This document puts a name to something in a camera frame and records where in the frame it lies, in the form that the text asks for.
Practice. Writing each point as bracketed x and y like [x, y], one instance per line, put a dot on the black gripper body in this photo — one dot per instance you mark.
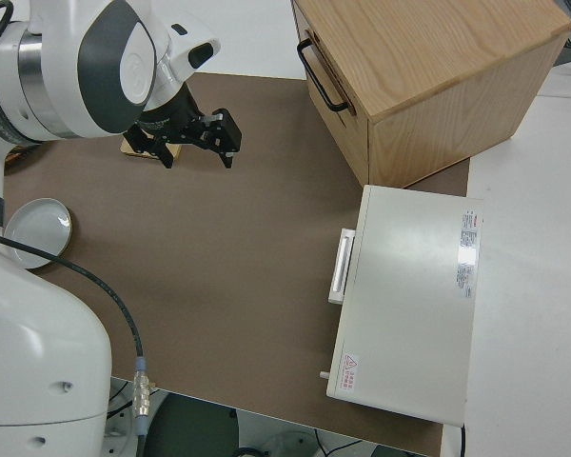
[171, 121]

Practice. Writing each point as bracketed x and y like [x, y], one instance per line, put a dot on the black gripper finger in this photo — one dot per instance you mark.
[145, 143]
[223, 135]

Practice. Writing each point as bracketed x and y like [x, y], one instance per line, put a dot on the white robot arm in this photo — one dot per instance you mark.
[52, 71]

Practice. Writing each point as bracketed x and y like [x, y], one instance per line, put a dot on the wooden mug rack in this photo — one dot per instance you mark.
[145, 157]

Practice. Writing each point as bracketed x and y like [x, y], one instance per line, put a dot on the brown table mat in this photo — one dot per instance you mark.
[242, 238]

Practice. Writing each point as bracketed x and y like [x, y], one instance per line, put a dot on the brown wicker basket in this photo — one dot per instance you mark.
[21, 154]

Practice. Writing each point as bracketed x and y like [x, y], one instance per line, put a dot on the light wooden box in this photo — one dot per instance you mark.
[433, 47]

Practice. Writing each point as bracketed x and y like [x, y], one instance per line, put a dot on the white toaster oven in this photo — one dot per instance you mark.
[409, 285]

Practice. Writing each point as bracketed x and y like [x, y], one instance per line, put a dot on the dark gray round base plate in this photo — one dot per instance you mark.
[195, 428]

